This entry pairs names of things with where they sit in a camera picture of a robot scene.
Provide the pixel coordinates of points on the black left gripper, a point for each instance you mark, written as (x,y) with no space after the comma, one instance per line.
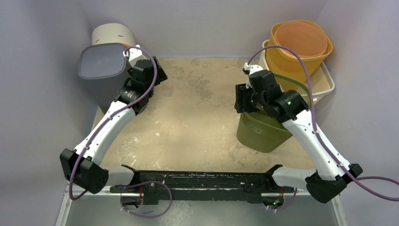
(160,76)

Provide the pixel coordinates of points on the green slatted waste bin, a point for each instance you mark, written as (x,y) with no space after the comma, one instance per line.
(262,133)

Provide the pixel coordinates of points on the cream drawer cabinet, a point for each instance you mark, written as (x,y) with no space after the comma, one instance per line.
(113,33)

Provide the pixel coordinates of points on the white perforated plastic basket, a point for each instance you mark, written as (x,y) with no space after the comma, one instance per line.
(321,81)

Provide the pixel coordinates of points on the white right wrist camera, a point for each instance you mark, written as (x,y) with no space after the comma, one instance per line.
(250,69)

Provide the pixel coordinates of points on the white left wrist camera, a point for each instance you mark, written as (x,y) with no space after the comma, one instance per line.
(133,55)

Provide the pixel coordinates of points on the aluminium frame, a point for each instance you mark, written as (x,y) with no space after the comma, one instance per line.
(104,209)

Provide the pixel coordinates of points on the grey slatted waste bin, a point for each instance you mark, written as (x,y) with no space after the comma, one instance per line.
(103,69)

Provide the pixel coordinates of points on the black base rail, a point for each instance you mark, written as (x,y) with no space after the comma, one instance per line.
(154,186)

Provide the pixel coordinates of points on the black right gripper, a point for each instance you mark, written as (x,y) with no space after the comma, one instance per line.
(241,99)

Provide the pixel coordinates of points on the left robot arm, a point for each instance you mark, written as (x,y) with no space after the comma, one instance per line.
(82,165)

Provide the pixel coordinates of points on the yellow slatted waste bin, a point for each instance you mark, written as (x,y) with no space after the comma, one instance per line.
(285,63)

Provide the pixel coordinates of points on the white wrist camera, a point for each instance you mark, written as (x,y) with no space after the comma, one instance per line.
(250,69)
(133,55)

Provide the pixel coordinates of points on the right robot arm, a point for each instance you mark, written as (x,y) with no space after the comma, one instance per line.
(332,173)

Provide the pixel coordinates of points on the orange plastic bucket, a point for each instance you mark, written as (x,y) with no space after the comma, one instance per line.
(303,38)

